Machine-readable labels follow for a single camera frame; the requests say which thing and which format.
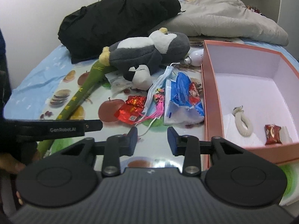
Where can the small panda plush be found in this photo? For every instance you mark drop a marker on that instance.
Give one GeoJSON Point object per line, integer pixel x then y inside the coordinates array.
{"type": "Point", "coordinates": [139, 76]}

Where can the person hand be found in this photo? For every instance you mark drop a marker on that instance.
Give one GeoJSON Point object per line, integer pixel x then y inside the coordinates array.
{"type": "Point", "coordinates": [11, 165]}

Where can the pink cardboard box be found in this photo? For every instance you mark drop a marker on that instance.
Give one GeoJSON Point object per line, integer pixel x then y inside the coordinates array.
{"type": "Point", "coordinates": [260, 80]}

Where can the grey penguin plush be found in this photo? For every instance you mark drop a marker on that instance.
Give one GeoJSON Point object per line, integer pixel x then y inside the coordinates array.
{"type": "Point", "coordinates": [161, 46]}

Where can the clear plastic packet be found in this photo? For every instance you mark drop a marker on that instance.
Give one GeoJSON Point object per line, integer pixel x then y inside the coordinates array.
{"type": "Point", "coordinates": [117, 82]}

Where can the pink tassel ornament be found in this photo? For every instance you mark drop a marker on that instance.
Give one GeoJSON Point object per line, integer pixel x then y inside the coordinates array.
{"type": "Point", "coordinates": [156, 106]}

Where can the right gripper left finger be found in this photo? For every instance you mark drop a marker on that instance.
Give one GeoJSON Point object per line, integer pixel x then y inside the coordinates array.
{"type": "Point", "coordinates": [87, 150]}

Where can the red candy wrapper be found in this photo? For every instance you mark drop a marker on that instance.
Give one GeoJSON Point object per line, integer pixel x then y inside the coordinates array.
{"type": "Point", "coordinates": [131, 110]}

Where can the blue white plastic bag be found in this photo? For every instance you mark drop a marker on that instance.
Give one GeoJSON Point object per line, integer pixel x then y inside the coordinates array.
{"type": "Point", "coordinates": [182, 102]}

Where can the blue face mask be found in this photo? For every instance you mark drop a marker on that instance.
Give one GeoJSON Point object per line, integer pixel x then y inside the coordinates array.
{"type": "Point", "coordinates": [158, 84]}

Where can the red snack packet in box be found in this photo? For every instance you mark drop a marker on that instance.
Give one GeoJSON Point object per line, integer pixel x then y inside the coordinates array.
{"type": "Point", "coordinates": [272, 134]}

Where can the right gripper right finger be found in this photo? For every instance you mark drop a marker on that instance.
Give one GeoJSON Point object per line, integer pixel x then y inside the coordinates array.
{"type": "Point", "coordinates": [191, 148]}

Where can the black jacket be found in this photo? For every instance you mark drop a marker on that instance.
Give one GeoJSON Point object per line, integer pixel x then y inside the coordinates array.
{"type": "Point", "coordinates": [88, 30]}

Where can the green long plush snake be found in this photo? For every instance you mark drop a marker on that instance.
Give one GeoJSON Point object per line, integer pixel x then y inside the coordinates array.
{"type": "Point", "coordinates": [95, 78]}

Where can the white spray bottle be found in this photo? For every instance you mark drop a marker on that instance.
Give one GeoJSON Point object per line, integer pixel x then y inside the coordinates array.
{"type": "Point", "coordinates": [195, 58]}

